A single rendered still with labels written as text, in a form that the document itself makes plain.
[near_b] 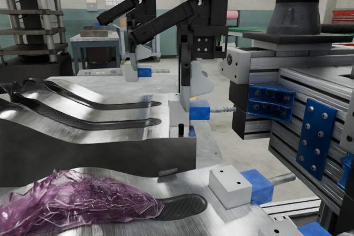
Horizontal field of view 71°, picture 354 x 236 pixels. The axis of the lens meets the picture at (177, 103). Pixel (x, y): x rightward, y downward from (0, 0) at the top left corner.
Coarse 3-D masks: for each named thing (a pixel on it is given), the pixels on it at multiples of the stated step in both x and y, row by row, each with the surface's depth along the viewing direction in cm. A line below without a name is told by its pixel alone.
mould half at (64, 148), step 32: (32, 96) 50; (96, 96) 63; (128, 96) 66; (160, 96) 64; (0, 128) 40; (32, 128) 40; (64, 128) 44; (160, 128) 46; (192, 128) 46; (0, 160) 42; (32, 160) 42; (64, 160) 42; (96, 160) 43; (128, 160) 43; (160, 160) 43; (192, 160) 44
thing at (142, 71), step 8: (128, 64) 71; (136, 64) 71; (128, 72) 72; (136, 72) 72; (144, 72) 72; (152, 72) 74; (160, 72) 74; (168, 72) 74; (128, 80) 72; (136, 80) 73
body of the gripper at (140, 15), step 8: (136, 0) 66; (144, 0) 67; (152, 0) 66; (136, 8) 67; (144, 8) 68; (152, 8) 67; (128, 16) 66; (136, 16) 66; (144, 16) 66; (152, 16) 66; (128, 24) 68; (136, 24) 68
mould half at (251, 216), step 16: (112, 176) 33; (128, 176) 34; (176, 176) 37; (192, 176) 37; (208, 176) 37; (16, 192) 30; (160, 192) 34; (176, 192) 34; (192, 192) 34; (208, 192) 34; (208, 208) 31; (224, 208) 31; (240, 208) 31; (256, 208) 31; (96, 224) 24; (112, 224) 24; (128, 224) 25; (144, 224) 27; (160, 224) 28; (176, 224) 29; (192, 224) 29; (208, 224) 29; (224, 224) 29; (240, 224) 29; (256, 224) 29
